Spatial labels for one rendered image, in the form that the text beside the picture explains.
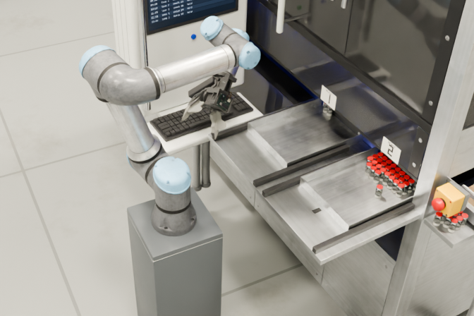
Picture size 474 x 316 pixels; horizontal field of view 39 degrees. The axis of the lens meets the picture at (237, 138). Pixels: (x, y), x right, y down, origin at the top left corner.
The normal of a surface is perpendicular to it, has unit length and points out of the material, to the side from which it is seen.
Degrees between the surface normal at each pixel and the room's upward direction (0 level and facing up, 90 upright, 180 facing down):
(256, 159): 0
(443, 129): 90
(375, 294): 90
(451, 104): 90
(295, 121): 0
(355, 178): 0
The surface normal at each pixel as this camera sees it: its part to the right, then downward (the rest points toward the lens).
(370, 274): -0.86, 0.30
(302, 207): 0.03, -0.78
